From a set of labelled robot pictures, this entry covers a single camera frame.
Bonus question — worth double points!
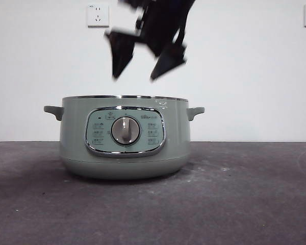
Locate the pale green electric pot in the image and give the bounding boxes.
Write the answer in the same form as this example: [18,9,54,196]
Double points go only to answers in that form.
[43,94,206,180]

